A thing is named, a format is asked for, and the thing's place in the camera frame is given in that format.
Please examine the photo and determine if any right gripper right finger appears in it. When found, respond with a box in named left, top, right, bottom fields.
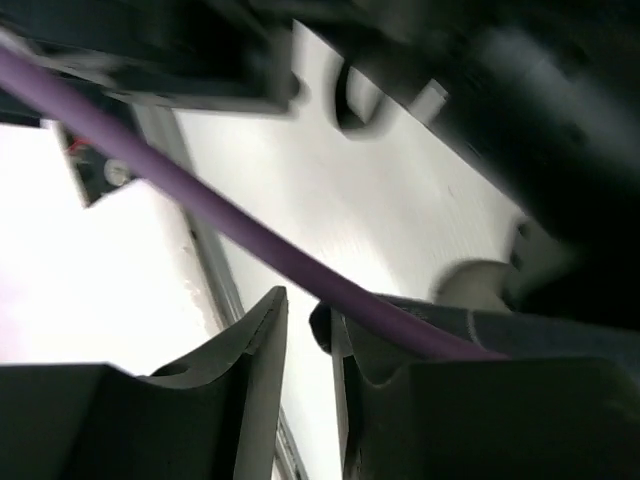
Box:
left=331, top=334, right=639, bottom=479

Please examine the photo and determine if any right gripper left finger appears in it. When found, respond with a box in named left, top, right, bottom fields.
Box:
left=1, top=287, right=288, bottom=479

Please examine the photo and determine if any dark grey checked pillowcase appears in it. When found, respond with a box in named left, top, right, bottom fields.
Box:
left=308, top=293, right=640, bottom=366

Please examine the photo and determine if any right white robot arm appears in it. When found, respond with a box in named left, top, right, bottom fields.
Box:
left=1, top=1, right=639, bottom=479

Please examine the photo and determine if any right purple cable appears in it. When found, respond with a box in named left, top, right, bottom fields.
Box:
left=0, top=42, right=511, bottom=364

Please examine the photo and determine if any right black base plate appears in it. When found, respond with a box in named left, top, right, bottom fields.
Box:
left=47, top=121, right=138, bottom=207

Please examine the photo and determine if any aluminium front rail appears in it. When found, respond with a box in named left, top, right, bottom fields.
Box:
left=132, top=104, right=308, bottom=480

